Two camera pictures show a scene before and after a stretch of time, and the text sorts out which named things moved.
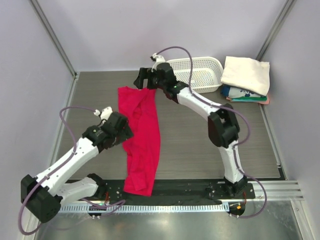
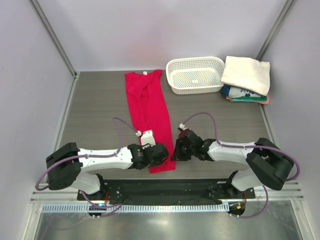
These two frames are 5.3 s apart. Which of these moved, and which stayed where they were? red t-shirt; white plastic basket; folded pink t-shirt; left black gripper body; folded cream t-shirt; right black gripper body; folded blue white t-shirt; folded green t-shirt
Moved: left black gripper body; right black gripper body; red t-shirt
Stayed: folded green t-shirt; white plastic basket; folded cream t-shirt; folded pink t-shirt; folded blue white t-shirt
